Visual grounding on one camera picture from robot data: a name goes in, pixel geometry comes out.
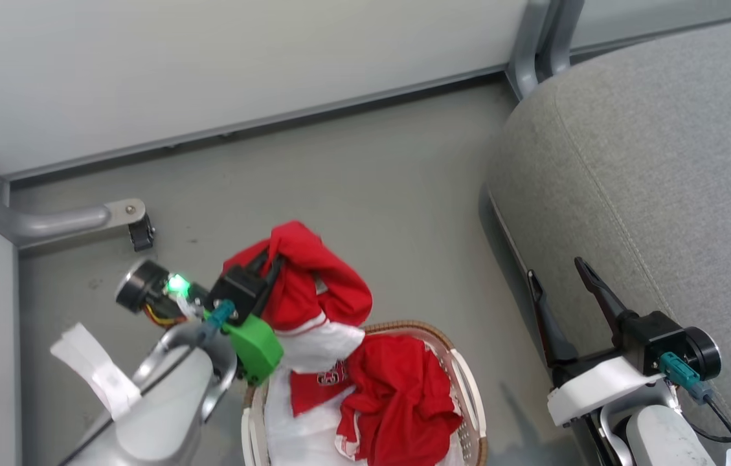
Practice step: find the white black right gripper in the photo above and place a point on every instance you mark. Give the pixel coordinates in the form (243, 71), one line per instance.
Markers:
(653, 340)

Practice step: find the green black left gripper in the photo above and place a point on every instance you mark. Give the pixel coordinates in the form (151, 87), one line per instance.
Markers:
(252, 343)

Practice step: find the red garment with white hem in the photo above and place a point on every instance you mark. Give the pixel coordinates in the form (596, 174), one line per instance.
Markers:
(320, 285)

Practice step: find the white laundry basket brown rim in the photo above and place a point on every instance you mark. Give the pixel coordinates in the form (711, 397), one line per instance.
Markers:
(476, 414)

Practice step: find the black caster wheel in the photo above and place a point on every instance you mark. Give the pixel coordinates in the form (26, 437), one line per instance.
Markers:
(142, 234)

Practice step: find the white cloth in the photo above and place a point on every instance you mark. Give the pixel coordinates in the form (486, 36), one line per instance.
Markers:
(294, 440)

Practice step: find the red jersey garment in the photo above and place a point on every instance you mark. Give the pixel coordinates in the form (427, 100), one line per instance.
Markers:
(397, 388)

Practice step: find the grey fabric sofa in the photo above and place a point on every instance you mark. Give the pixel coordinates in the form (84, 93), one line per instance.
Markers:
(663, 162)

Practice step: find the white paper tag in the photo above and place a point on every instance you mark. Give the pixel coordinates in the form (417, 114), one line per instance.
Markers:
(100, 372)

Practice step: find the grey partition foot with plate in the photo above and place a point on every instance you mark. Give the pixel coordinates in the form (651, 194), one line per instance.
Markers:
(48, 223)

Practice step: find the grey partition post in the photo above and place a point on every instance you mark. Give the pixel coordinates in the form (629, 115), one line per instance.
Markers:
(533, 45)

